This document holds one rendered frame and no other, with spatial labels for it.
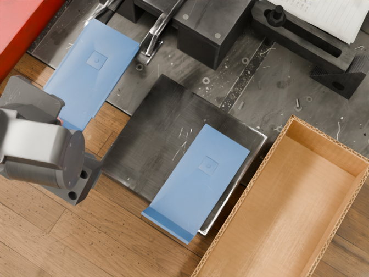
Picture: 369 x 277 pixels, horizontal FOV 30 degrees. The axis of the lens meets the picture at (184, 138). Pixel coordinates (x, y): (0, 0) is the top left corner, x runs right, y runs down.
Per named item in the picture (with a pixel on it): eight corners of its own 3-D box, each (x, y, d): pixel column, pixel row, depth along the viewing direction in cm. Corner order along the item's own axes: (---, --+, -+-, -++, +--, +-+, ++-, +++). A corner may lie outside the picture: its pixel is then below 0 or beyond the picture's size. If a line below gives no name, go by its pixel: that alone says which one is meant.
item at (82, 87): (27, 115, 85) (22, 107, 83) (93, 19, 89) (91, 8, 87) (74, 143, 85) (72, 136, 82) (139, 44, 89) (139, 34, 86)
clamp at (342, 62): (241, 39, 99) (250, 5, 89) (253, 22, 100) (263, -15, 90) (332, 92, 97) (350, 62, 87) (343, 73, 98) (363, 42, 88)
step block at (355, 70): (308, 77, 97) (323, 49, 89) (318, 61, 98) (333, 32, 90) (348, 100, 96) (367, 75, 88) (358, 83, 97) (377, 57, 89)
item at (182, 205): (141, 218, 88) (140, 213, 86) (205, 124, 93) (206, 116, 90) (186, 248, 87) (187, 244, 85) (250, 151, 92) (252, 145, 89)
